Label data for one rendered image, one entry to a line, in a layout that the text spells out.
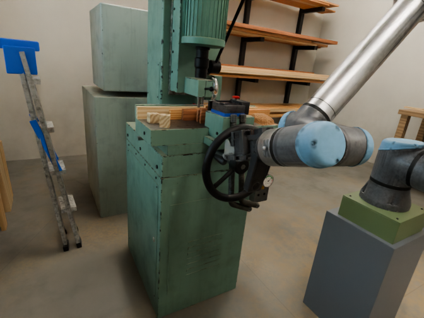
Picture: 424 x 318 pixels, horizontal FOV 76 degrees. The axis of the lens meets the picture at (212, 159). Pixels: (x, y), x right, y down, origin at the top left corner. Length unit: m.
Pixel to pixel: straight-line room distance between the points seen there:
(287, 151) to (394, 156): 0.73
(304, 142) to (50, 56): 2.99
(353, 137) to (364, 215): 0.69
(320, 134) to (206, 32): 0.69
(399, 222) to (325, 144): 0.73
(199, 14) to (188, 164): 0.56
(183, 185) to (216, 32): 0.60
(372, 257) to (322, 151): 0.82
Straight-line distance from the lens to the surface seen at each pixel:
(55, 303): 1.63
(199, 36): 1.11
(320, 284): 1.53
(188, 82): 1.21
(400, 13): 0.96
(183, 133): 1.01
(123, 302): 1.56
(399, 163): 1.25
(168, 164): 1.03
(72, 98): 3.34
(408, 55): 4.34
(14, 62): 1.58
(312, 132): 0.54
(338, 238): 1.37
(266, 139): 0.62
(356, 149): 0.65
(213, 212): 1.22
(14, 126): 3.41
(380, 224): 1.27
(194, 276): 1.39
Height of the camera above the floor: 1.13
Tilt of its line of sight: 19 degrees down
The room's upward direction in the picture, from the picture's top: 5 degrees clockwise
